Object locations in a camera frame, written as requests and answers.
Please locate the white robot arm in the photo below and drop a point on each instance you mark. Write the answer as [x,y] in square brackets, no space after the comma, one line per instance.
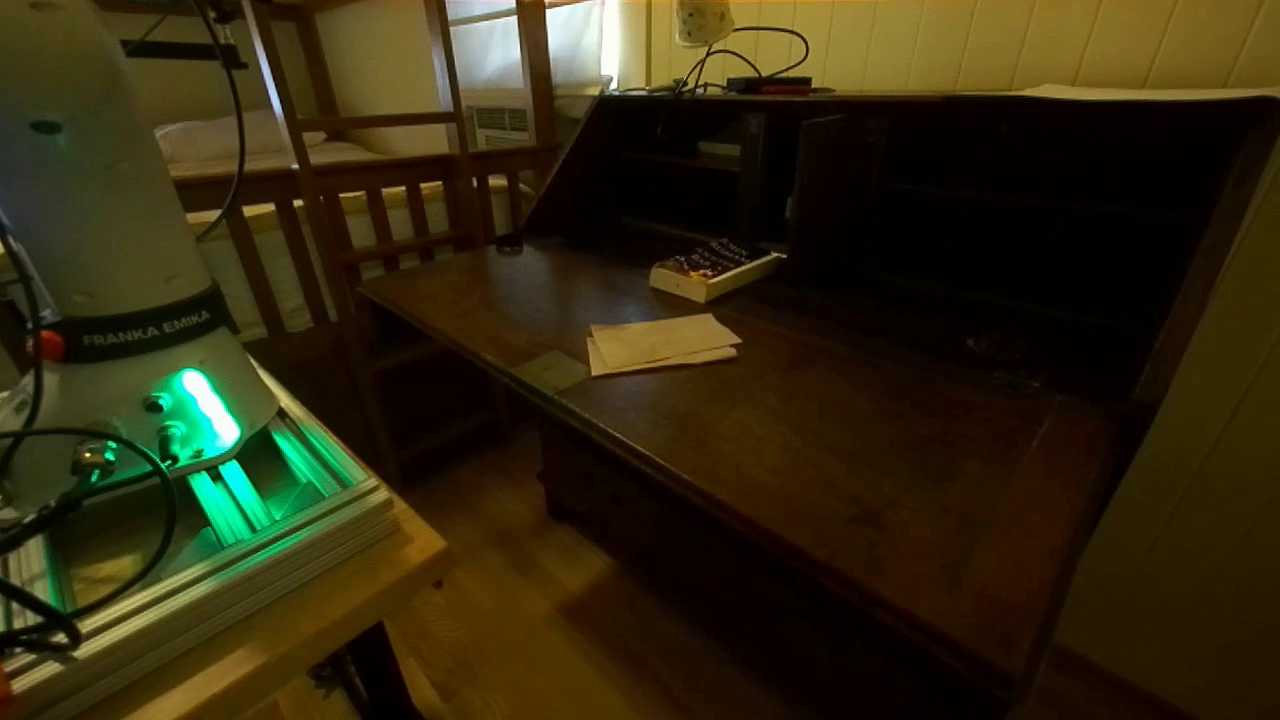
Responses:
[136,333]

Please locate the white paper sheet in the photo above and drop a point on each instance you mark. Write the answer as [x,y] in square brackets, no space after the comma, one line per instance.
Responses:
[1107,94]

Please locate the folded tan paper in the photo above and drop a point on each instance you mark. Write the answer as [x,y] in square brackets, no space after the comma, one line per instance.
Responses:
[674,343]

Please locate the dark wooden secretary desk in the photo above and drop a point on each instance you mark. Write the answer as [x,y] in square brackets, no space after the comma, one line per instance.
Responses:
[935,395]

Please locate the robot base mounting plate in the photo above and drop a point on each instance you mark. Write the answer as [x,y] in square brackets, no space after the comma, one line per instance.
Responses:
[146,553]

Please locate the wooden chair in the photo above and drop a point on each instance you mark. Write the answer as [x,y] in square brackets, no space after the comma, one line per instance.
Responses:
[384,134]

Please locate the wooden stand table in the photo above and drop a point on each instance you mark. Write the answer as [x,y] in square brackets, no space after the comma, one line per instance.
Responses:
[337,614]

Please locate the small colourful box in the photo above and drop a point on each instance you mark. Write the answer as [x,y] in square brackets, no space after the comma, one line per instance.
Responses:
[713,268]

